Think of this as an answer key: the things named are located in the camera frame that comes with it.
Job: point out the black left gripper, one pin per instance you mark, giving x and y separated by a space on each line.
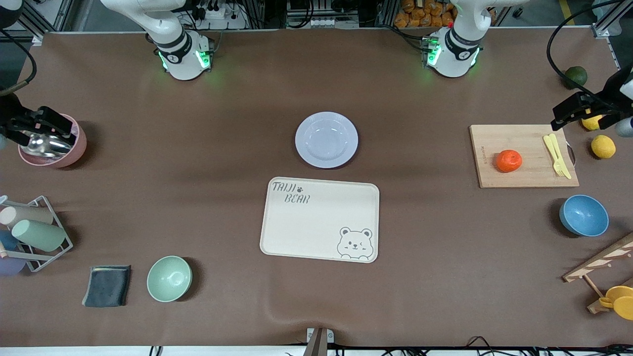
609 94

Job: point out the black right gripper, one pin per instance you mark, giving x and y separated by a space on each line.
9 112

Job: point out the orange fruit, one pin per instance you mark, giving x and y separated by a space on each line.
509 161

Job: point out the lavender round plate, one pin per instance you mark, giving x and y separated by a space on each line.
326 141

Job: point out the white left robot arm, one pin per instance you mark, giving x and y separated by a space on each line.
452 62

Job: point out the metal scoop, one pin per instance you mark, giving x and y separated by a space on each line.
49 148

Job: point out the yellow lemon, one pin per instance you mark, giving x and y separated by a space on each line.
603 147
591 123

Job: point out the yellow plastic knife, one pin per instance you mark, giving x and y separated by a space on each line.
556 144

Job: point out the dark green lime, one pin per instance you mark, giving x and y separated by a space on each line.
576 77

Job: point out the pink bowl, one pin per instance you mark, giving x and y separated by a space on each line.
74 153

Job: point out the wooden cutting board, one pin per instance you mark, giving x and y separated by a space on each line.
524 173

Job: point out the beige cup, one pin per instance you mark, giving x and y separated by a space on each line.
27 215

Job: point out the blue bowl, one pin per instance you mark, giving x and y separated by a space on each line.
584 215

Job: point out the mint green cup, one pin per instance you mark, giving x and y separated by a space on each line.
39 235

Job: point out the blue cup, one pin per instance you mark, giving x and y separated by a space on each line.
7 241

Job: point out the purple cup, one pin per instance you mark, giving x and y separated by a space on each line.
10 267

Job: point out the wooden peg rack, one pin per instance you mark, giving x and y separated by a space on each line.
593 264

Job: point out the dark grey folded cloth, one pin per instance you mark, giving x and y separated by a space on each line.
107 286

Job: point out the pile of orange breads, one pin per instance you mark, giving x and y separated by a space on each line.
420 20

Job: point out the yellow mug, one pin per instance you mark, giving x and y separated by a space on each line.
620 301

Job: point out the mint green bowl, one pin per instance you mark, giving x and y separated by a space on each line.
169 279

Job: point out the white power strip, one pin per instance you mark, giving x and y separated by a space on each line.
227 22

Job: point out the white socket bar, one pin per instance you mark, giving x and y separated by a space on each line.
321 22

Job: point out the cream bear print tray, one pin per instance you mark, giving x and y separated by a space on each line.
316 227

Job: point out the aluminium frame post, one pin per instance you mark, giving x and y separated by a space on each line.
39 38
606 27

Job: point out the metal table bracket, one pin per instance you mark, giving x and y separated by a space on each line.
319 341

